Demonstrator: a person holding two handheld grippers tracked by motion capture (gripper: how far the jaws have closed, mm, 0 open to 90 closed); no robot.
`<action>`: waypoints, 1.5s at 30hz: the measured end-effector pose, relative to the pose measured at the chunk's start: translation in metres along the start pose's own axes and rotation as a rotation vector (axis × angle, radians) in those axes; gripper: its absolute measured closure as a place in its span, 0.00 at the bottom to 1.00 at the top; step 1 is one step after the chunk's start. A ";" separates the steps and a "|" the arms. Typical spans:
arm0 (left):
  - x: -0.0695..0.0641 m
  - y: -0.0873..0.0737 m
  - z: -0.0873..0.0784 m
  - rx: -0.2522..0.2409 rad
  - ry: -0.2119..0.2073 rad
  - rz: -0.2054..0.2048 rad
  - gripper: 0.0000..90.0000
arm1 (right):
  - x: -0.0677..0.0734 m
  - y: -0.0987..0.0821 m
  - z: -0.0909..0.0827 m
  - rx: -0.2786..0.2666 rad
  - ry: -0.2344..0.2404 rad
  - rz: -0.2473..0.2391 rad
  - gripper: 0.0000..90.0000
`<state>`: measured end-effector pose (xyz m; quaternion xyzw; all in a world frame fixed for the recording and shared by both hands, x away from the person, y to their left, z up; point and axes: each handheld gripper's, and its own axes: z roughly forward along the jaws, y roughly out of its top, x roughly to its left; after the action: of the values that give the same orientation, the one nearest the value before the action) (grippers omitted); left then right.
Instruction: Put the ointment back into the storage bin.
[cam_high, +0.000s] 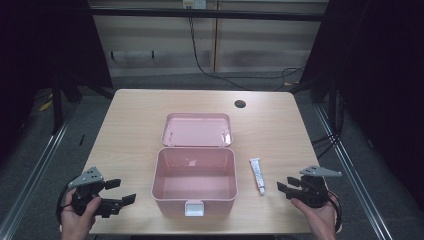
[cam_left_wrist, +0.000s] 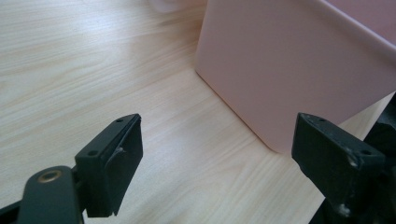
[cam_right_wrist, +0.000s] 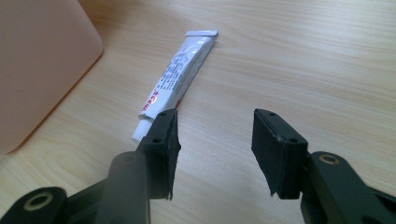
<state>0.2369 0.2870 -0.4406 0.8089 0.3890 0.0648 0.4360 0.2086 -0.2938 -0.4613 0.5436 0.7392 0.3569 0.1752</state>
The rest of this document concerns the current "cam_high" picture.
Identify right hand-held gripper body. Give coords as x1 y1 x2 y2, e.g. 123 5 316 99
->
294 165 343 209

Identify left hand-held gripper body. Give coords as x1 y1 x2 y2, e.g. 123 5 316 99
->
67 166 108 218

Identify white ointment tube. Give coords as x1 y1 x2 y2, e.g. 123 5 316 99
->
248 157 267 196

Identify pink plastic storage box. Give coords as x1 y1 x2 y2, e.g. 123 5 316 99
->
151 112 239 219

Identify person's right hand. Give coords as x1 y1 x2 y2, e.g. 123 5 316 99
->
290 196 338 240

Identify person's left hand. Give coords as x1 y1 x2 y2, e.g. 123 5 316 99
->
59 187 102 240

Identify black metal stand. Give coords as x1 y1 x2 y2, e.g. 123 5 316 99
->
50 71 84 136

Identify yellow floor marker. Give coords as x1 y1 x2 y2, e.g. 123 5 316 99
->
38 99 54 113

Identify black curtain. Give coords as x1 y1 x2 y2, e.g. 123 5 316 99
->
298 0 424 218
0 0 114 161

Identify black horizontal bar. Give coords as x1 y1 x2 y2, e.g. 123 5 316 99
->
89 7 329 23

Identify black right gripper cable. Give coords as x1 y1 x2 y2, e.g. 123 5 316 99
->
327 190 344 233

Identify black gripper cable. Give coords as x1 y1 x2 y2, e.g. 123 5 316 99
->
55 184 74 224
327 190 344 233

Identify metal floor rail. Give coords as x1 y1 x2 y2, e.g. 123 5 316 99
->
314 105 395 240
0 121 69 240

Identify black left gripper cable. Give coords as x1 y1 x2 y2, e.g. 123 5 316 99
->
55 184 74 224

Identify black floor cables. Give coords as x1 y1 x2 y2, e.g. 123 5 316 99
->
311 88 346 160

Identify black wall cable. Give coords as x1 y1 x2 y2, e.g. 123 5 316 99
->
187 15 305 92

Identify white wall socket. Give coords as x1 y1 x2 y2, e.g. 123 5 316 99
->
182 0 208 10

